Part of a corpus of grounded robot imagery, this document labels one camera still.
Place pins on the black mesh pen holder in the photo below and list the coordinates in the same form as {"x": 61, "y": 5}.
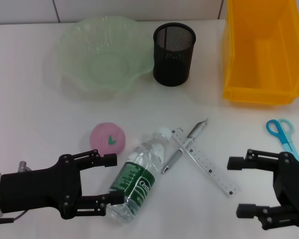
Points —
{"x": 173, "y": 67}

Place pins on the yellow plastic bin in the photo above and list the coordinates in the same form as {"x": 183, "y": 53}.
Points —
{"x": 264, "y": 62}

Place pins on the pink toy peach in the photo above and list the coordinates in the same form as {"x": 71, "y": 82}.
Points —
{"x": 104, "y": 139}

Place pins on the clear plastic ruler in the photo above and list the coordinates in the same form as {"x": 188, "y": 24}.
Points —
{"x": 214, "y": 174}

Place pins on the silver connector stub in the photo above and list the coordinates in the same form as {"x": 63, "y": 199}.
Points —
{"x": 23, "y": 166}

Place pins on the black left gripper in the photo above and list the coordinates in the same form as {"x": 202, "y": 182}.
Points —
{"x": 40, "y": 189}

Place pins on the blue scissors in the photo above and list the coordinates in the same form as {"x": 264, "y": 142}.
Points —
{"x": 287, "y": 145}

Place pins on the clear green-label water bottle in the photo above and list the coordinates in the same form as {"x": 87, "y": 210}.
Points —
{"x": 139, "y": 174}

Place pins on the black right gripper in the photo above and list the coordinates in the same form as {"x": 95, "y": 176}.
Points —
{"x": 294, "y": 184}

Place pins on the silver grey pen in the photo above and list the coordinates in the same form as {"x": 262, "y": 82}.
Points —
{"x": 175, "y": 158}

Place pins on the green glass fruit bowl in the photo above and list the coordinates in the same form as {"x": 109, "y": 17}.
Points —
{"x": 102, "y": 62}

